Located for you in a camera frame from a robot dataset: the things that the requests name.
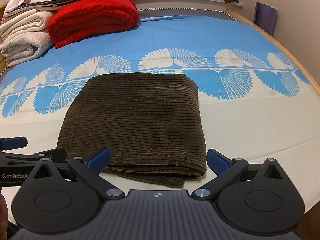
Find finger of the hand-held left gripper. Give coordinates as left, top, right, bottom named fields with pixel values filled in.
left=0, top=147, right=67, bottom=167
left=0, top=137, right=28, bottom=152

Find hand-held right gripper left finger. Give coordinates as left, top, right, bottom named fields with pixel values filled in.
left=31, top=147, right=126, bottom=200

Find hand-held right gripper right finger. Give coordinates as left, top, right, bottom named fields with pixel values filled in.
left=191, top=149, right=285, bottom=200

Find brown corduroy pants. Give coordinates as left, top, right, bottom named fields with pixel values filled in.
left=56, top=72, right=207, bottom=188

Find person's left hand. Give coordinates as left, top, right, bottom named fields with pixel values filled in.
left=0, top=194, right=8, bottom=232

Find blue patterned bed sheet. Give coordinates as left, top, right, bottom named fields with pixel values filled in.
left=0, top=15, right=318, bottom=221

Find cream folded blanket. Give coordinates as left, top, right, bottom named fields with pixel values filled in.
left=0, top=9, right=59, bottom=67

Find red folded blanket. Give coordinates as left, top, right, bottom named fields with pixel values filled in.
left=47, top=0, right=139, bottom=49

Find dark star-print folded cloth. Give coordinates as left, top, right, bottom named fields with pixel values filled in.
left=10, top=0, right=110, bottom=14

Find purple box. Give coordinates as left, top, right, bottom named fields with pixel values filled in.
left=254, top=1, right=278, bottom=34

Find wooden bed frame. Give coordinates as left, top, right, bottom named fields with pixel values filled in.
left=226, top=9, right=320, bottom=98

